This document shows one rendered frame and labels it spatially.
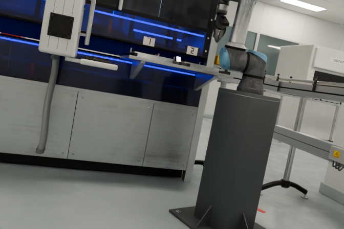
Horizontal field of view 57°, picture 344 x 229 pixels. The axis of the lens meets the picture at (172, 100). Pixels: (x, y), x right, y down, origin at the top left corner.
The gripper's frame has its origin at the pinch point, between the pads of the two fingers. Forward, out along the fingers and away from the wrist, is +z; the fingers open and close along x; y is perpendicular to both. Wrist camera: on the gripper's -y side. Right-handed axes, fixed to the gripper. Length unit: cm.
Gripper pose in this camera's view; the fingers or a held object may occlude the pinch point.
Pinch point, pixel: (217, 40)
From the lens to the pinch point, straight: 222.2
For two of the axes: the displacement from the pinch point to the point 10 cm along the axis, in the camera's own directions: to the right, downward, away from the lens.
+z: -1.9, 9.8, 0.7
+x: -9.4, -1.6, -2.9
